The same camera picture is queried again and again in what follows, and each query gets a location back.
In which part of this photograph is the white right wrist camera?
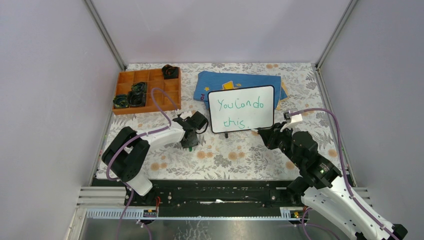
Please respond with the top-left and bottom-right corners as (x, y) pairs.
(280, 110), (303, 132)

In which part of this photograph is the aluminium frame post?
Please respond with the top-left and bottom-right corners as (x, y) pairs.
(311, 0), (360, 173)
(83, 0), (126, 187)

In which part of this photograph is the wooden compartment tray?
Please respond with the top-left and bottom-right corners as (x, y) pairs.
(112, 68), (182, 115)

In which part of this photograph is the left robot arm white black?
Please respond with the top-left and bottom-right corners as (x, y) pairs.
(101, 111), (209, 206)

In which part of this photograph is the white board with black frame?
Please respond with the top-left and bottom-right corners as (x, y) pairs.
(207, 85), (275, 134)

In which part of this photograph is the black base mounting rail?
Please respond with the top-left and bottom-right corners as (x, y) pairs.
(91, 178), (321, 215)

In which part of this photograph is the blue cartoon print cloth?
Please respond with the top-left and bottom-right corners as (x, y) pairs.
(193, 71), (289, 107)

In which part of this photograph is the aluminium frame post right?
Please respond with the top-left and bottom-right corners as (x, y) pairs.
(311, 0), (360, 173)

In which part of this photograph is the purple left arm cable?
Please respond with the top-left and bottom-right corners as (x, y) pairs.
(105, 87), (181, 240)

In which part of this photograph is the slotted grey cable duct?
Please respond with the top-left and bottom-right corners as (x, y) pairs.
(86, 204), (303, 221)

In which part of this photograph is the black rolled sock middle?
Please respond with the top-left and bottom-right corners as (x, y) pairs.
(127, 91), (146, 108)

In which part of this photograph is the dark rolled sock with orange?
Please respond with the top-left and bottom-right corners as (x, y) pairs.
(161, 64), (180, 80)

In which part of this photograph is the dark rolled sock with green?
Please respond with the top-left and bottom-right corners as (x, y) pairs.
(131, 82), (147, 94)

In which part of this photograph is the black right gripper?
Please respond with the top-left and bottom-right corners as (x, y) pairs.
(257, 120), (303, 167)

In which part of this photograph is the blue green rolled sock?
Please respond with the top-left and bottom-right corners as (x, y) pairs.
(112, 94), (130, 109)

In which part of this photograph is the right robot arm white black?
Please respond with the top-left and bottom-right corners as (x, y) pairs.
(257, 123), (408, 240)

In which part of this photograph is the aluminium frame post left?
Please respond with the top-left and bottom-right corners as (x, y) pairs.
(83, 0), (126, 187)

